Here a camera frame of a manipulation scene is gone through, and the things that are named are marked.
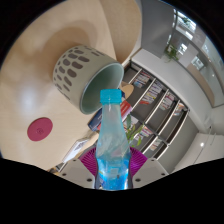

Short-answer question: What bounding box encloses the round-backed wooden chair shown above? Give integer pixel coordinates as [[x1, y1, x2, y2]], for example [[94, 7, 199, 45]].
[[119, 81, 135, 98]]

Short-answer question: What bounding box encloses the grey shelf unit with books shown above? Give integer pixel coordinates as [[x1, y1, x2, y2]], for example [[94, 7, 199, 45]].
[[119, 61, 192, 162]]

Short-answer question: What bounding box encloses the small distant potted plant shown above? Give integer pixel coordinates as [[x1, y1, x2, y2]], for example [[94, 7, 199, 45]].
[[163, 43, 183, 63]]

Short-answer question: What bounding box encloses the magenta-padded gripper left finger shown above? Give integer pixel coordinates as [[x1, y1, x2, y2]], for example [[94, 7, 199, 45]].
[[58, 146, 101, 190]]

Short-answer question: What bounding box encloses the grey-green patterned cup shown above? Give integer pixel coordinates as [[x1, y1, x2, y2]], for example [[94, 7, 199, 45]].
[[52, 45, 125, 116]]

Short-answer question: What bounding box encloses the flat round red coaster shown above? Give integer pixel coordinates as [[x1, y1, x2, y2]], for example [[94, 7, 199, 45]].
[[26, 116, 54, 142]]

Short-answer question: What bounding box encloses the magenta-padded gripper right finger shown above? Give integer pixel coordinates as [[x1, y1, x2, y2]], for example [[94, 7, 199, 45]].
[[126, 146, 169, 190]]

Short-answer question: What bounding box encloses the green potted plant, white pot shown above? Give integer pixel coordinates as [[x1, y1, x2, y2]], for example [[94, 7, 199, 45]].
[[124, 114, 146, 148]]

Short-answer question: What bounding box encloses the clear bottle with blue cap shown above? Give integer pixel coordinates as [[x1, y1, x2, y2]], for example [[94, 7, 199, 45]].
[[94, 88, 132, 191]]

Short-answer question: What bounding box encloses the red book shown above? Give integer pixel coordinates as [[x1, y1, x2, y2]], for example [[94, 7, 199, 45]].
[[119, 99, 133, 123]]

